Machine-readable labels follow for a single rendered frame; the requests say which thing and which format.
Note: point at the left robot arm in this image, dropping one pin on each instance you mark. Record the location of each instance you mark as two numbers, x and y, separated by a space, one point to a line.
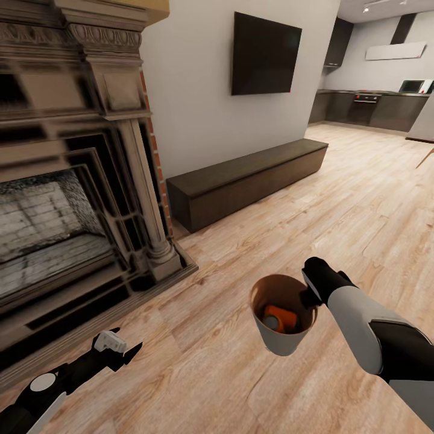
45 394

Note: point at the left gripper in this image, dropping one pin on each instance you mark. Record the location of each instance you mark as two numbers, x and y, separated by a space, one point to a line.
97 360

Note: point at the can of soda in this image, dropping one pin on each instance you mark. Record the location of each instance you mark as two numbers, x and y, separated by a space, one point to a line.
275 324
289 319

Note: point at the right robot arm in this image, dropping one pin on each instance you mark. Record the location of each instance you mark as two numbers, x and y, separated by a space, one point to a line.
383 342

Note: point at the range hood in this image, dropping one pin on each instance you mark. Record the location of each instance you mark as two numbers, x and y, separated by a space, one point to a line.
398 48

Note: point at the trash can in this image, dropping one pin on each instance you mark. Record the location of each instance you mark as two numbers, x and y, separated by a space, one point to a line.
284 292

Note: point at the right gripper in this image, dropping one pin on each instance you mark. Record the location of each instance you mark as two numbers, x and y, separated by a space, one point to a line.
310 298

